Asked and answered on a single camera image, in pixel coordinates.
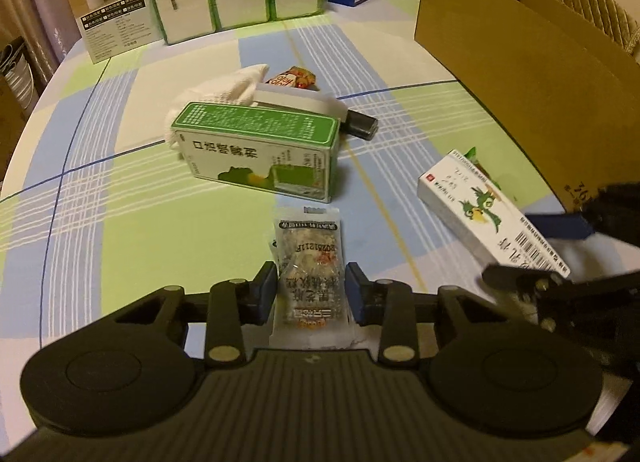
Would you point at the white waffle cloth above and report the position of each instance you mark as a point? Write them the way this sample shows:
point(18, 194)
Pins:
point(236, 88)

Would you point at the purple curtain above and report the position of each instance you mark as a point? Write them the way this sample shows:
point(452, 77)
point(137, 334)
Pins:
point(48, 27)

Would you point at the left tissue pack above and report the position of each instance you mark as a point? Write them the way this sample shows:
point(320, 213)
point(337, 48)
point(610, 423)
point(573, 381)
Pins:
point(183, 20)

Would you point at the brown cardboard box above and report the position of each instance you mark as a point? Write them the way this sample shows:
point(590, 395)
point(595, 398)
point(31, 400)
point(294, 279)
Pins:
point(565, 93)

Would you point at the checkered tablecloth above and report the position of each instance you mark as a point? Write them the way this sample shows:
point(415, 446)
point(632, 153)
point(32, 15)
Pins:
point(97, 211)

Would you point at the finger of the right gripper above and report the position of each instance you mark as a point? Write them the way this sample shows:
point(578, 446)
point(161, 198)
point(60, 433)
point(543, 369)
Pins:
point(565, 226)

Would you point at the red snack packet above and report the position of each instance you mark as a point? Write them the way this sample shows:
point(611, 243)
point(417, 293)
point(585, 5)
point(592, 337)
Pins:
point(295, 77)

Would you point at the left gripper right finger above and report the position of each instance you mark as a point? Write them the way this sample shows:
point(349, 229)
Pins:
point(386, 303)

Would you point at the white square plastic box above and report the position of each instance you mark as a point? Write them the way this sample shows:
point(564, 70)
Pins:
point(300, 99)

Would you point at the white green medicine box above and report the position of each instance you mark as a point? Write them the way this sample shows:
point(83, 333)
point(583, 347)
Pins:
point(488, 224)

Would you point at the clear snack sachet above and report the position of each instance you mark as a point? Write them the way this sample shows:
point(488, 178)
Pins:
point(312, 311)

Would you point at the black lighter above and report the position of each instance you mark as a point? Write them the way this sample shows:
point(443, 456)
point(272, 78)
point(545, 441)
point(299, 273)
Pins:
point(359, 125)

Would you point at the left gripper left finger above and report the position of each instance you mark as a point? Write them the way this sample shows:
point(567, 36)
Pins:
point(235, 303)

